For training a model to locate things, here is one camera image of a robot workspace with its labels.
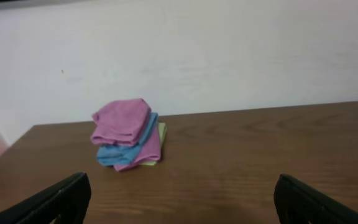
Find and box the purple microfiber cloth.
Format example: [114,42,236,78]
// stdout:
[90,98,151,146]

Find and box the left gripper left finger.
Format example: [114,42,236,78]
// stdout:
[0,172,91,224]

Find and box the folded blue cloth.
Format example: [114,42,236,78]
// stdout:
[96,112,158,166]

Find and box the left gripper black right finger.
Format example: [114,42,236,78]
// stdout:
[273,174,358,224]

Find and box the folded pink cloth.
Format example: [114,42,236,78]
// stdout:
[114,125,160,172]

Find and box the folded green cloth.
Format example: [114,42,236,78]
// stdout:
[141,123,167,166]

